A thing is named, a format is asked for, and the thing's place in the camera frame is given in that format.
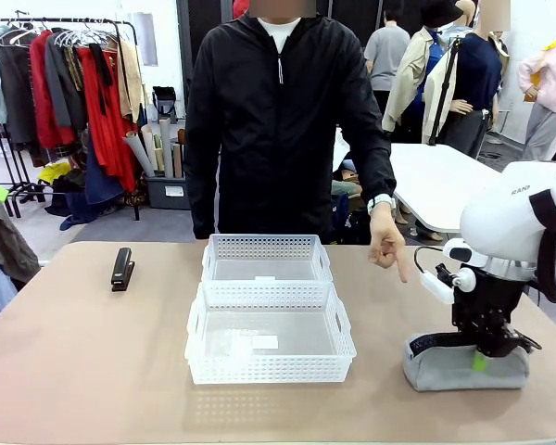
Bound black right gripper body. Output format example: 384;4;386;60
451;268;527;348

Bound grey pencil case black zipper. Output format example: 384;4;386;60
401;332;531;393

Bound person's right forearm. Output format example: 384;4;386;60
183;133;221;240

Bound person's left forearm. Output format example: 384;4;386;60
351;106;398;205

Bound person's left hand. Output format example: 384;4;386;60
368;203;411;285

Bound black clothes rack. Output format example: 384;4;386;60
0;17;143;222

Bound grey jacket on chair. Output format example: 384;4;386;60
0;192;42;285

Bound yellow item on floor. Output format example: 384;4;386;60
37;161;73;187

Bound dark grey hanging coat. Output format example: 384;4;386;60
0;32;39;146

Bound red hanging jacket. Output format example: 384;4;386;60
29;30;76;150

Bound blue cloth on floor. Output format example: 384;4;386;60
58;138;125;232

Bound grey hanging jacket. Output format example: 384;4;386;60
44;32;90;132

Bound red hanging dress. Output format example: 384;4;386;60
76;44;139;194

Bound white round table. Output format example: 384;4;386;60
335;142;506;235

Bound white wristwatch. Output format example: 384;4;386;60
367;194;397;216

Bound black stapler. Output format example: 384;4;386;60
110;247;136;293

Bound black hanging scarf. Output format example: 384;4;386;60
88;42;115;117

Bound bags under white table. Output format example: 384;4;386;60
331;166;373;245

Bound grey storage bin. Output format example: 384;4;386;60
144;173;192;211

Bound beige hanging garment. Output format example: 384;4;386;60
118;38;147;124

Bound tall grey paper roll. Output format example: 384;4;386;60
158;116;175;180

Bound black cart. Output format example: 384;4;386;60
151;85;180;126

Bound white perforated basket with label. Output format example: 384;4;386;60
183;279;358;386

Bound black tripod stand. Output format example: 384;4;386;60
427;38;462;147

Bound mannequin in navy top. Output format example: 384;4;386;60
437;18;505;159

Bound white perforated plastic basket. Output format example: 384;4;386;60
201;234;334;285

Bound mannequin in pink top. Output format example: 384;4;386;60
517;18;556;162

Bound mannequin in beige trench coat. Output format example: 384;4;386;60
381;0;474;146

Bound person in black jacket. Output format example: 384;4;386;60
183;12;398;246

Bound person in grey t-shirt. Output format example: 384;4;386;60
363;0;411;118

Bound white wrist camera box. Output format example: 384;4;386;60
420;272;456;305

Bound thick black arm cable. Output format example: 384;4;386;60
529;188;556;305

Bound thin black camera cable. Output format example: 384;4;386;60
413;246;446;279

